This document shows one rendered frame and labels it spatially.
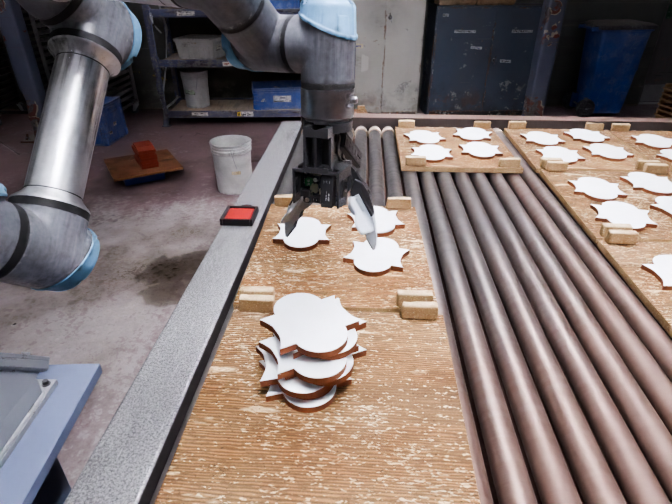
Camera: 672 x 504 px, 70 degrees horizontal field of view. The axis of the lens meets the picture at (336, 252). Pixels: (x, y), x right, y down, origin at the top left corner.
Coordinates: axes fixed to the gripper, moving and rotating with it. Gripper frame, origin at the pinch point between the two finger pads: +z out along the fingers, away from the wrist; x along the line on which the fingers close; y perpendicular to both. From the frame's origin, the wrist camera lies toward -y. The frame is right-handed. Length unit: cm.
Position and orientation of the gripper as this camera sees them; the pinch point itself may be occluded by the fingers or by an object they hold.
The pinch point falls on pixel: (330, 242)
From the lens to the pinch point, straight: 79.4
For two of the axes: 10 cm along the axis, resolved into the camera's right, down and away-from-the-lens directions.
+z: -0.2, 9.1, 4.2
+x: 9.5, 1.5, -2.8
